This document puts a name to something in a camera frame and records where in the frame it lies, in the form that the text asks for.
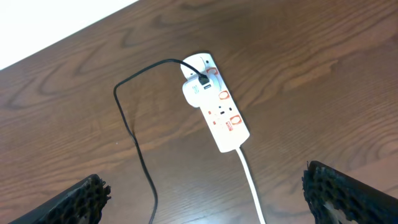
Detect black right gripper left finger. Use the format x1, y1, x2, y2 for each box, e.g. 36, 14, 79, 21
10, 174, 111, 224

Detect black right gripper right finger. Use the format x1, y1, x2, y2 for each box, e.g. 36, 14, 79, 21
302, 161, 397, 224

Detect white power strip red switches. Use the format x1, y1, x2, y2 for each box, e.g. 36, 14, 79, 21
180, 53, 250, 157

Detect black charging cable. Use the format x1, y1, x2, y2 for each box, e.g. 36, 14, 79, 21
113, 58, 210, 224

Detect white charger adapter plug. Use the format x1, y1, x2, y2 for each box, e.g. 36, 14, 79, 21
182, 75, 220, 108

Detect white power strip cord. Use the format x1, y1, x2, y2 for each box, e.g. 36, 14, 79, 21
235, 146, 267, 224

